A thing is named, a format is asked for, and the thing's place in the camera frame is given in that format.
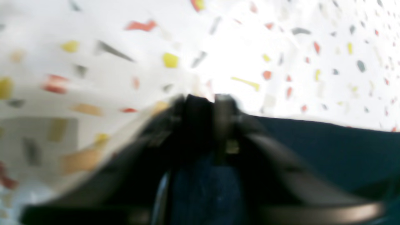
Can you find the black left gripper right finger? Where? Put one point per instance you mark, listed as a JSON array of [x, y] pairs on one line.
[[279, 187]]

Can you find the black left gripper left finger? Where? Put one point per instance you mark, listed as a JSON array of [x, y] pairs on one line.
[[123, 191]]

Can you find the black t-shirt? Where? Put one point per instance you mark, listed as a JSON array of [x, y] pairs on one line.
[[362, 162]]

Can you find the terrazzo patterned tablecloth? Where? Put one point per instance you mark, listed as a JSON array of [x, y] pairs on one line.
[[81, 78]]

